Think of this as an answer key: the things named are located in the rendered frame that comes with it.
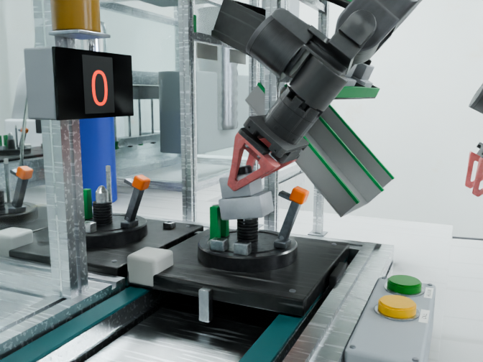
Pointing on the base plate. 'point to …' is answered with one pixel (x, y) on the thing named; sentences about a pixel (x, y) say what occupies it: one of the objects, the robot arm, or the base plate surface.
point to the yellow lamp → (75, 15)
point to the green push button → (404, 284)
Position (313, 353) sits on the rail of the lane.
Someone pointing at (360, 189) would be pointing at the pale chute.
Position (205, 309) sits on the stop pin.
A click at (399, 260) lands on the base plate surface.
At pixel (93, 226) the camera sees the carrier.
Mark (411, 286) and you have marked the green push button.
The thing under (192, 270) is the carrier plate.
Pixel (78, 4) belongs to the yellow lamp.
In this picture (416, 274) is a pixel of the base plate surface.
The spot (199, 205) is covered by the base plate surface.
